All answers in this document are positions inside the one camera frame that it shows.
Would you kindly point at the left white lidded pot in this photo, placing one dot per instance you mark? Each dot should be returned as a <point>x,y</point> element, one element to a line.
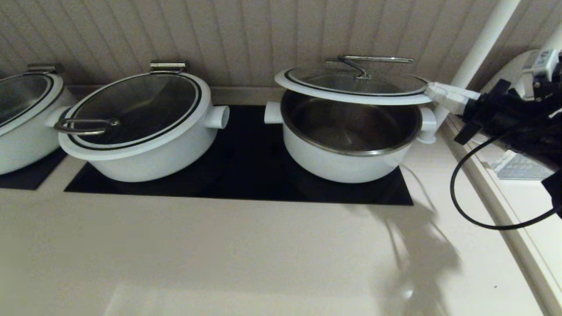
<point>17,94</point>

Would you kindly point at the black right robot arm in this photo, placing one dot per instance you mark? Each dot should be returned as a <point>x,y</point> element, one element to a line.
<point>556,193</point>

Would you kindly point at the white pot with steel insert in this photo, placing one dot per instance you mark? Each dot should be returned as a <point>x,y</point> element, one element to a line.
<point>342,169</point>
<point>145,166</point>
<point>22,149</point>

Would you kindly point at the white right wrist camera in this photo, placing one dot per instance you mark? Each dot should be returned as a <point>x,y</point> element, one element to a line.
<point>540,63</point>

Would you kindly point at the glass lid with white rim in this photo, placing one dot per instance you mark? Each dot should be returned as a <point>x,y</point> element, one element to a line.
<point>351,94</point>

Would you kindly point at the small black glass cooktop panel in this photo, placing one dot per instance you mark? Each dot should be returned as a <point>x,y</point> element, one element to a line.
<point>30,175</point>

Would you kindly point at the white lidded pot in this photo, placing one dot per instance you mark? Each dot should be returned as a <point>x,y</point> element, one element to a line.
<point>131,105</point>
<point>17,94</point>

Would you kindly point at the white metal pole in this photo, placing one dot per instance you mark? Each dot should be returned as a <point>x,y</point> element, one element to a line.
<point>555,41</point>
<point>478,48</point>

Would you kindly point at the white rounded kitchen appliance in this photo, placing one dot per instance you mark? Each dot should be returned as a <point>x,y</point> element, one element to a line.
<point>516,66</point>

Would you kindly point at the middle white lidded pot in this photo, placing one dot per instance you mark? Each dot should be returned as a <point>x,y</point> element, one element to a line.
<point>131,105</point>

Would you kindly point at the large black glass cooktop panel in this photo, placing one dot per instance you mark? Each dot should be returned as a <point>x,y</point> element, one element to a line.
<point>246,175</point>

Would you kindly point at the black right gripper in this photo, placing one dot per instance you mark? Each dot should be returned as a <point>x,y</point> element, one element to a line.
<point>518,118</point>

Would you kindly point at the clear acrylic sign holder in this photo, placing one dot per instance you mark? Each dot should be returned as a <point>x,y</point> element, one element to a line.
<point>518,169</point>

